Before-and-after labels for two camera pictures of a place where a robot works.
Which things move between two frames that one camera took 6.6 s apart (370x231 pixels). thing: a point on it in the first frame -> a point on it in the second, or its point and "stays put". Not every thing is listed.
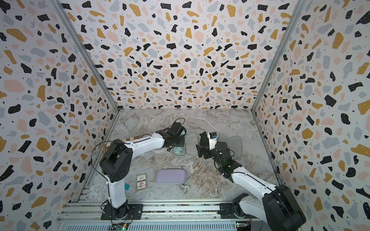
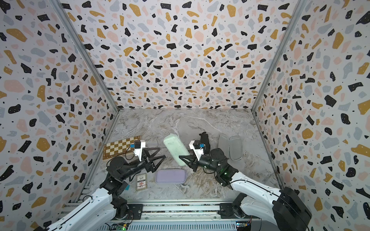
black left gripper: x=182 y=139 -> x=149 y=168
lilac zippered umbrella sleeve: x=171 y=175 stays put
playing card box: x=141 y=181 stays put
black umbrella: x=204 y=140 stays put
